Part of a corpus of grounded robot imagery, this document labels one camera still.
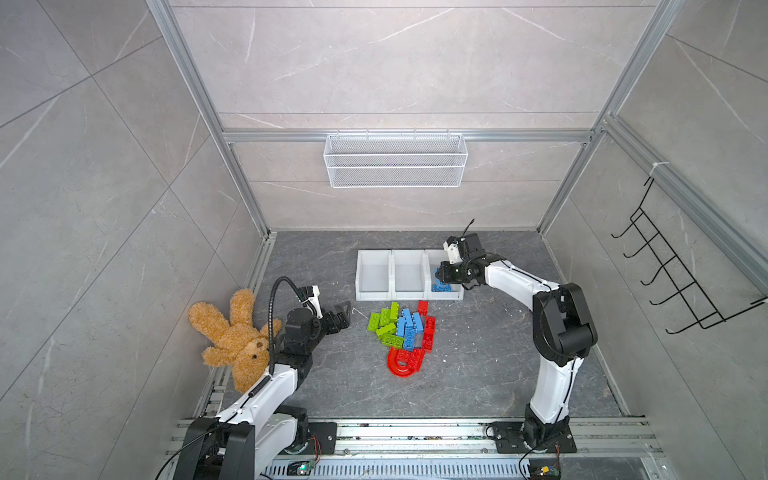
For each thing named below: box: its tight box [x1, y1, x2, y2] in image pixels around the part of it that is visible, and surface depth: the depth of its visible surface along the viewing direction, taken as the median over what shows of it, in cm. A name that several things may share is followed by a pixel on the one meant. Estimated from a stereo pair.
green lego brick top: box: [390, 302, 401, 323], surface depth 96 cm
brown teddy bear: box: [189, 289, 283, 394], surface depth 83 cm
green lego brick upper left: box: [367, 312, 380, 332], surface depth 96 cm
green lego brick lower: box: [378, 334, 405, 349], surface depth 91 cm
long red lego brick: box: [423, 316, 436, 353], surface depth 91 cm
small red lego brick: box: [418, 300, 429, 317], surface depth 97 cm
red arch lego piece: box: [387, 347, 415, 378], surface depth 85 cm
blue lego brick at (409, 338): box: [404, 324, 417, 352], surface depth 92 cm
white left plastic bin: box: [355, 249, 392, 301], surface depth 105 cm
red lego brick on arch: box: [407, 348, 425, 373], surface depth 86 cm
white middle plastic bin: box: [390, 249, 429, 301], surface depth 104 cm
